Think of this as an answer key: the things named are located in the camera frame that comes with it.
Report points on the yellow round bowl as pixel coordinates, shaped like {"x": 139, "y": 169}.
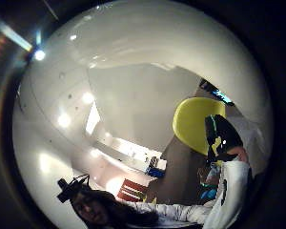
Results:
{"x": 192, "y": 122}

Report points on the teal blue object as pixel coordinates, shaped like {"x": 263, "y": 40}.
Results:
{"x": 209, "y": 189}

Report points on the white small box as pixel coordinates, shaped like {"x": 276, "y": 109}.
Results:
{"x": 153, "y": 162}

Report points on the blue box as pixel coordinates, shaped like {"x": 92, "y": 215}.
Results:
{"x": 155, "y": 172}

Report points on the red white striped box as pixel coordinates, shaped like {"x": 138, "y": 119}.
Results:
{"x": 132, "y": 191}

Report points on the the person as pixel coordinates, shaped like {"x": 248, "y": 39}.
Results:
{"x": 92, "y": 210}

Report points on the dark wall screen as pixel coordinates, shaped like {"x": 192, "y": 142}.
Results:
{"x": 215, "y": 91}

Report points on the black head-mounted camera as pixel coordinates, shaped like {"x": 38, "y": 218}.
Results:
{"x": 69, "y": 188}

